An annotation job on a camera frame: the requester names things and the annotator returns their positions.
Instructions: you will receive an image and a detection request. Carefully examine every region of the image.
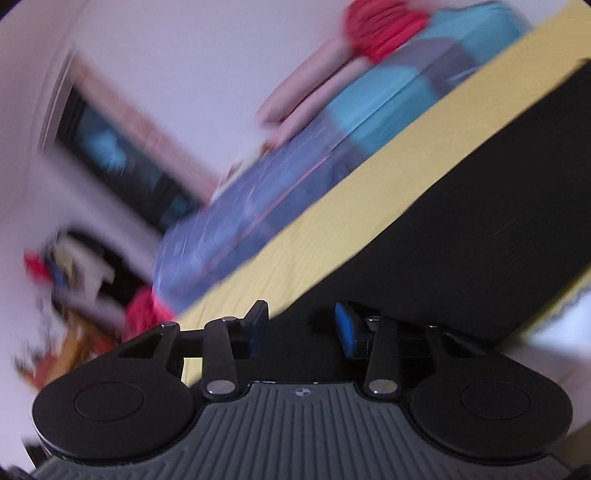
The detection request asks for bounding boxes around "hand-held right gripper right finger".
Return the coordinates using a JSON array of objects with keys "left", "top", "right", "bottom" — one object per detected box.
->
[{"left": 335, "top": 302, "right": 491, "bottom": 400}]

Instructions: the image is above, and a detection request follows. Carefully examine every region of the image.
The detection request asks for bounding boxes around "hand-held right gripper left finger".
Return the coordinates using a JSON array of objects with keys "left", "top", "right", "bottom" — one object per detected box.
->
[{"left": 99, "top": 300, "right": 271, "bottom": 400}]

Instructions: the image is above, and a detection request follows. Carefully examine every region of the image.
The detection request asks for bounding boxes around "blue plaid quilt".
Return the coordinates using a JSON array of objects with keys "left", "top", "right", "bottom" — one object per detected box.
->
[{"left": 152, "top": 115, "right": 370, "bottom": 315}]

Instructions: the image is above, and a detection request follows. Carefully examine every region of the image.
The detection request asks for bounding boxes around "red cloth heap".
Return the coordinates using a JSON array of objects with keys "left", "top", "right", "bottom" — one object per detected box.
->
[{"left": 124, "top": 285, "right": 182, "bottom": 343}]

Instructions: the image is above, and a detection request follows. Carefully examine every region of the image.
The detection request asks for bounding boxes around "black hanging coat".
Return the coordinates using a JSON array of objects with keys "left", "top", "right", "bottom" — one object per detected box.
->
[{"left": 59, "top": 230, "right": 155, "bottom": 326}]

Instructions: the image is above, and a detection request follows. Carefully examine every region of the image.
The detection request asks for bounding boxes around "yellow quilted blanket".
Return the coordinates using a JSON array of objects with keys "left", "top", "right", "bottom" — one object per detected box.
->
[{"left": 175, "top": 0, "right": 591, "bottom": 386}]

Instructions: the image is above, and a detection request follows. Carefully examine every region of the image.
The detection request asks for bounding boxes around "white hanging shirt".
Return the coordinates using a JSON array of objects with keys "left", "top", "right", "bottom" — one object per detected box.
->
[{"left": 78, "top": 255, "right": 117, "bottom": 302}]

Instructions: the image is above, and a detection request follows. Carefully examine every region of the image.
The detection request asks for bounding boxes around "wooden chair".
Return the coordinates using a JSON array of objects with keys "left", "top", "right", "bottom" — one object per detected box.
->
[{"left": 13, "top": 322, "right": 108, "bottom": 394}]

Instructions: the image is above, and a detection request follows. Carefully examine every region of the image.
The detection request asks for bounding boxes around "blue hanging garment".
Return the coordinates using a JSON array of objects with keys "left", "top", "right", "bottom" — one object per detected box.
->
[{"left": 48, "top": 260, "right": 68, "bottom": 290}]

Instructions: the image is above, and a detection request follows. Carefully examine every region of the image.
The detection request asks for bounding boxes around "beige white-dash patterned blanket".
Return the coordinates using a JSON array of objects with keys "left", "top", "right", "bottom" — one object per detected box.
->
[{"left": 501, "top": 286, "right": 591, "bottom": 446}]

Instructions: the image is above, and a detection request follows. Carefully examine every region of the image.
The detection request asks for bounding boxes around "pink folded pillow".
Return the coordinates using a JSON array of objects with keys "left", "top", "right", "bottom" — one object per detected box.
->
[
  {"left": 272, "top": 55, "right": 370, "bottom": 145},
  {"left": 256, "top": 32, "right": 356, "bottom": 126}
]

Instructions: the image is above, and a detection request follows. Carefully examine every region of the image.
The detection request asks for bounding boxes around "teal grey striped sheet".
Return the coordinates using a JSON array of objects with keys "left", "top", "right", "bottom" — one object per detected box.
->
[{"left": 323, "top": 0, "right": 533, "bottom": 158}]

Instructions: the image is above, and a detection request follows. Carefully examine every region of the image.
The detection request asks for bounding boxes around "dark framed window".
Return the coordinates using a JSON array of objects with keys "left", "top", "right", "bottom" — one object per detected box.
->
[{"left": 52, "top": 87, "right": 205, "bottom": 232}]

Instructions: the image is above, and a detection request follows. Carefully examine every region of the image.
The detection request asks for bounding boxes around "pink curtain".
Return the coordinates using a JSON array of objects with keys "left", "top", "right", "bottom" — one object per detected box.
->
[{"left": 73, "top": 54, "right": 221, "bottom": 200}]

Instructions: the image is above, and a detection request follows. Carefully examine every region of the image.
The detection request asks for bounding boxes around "red hanging garment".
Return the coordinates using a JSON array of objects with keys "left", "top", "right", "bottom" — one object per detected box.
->
[{"left": 23, "top": 250, "right": 52, "bottom": 283}]

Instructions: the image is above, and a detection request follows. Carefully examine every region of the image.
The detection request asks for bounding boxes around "stack of red folded clothes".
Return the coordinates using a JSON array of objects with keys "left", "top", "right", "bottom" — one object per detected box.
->
[{"left": 344, "top": 0, "right": 433, "bottom": 64}]

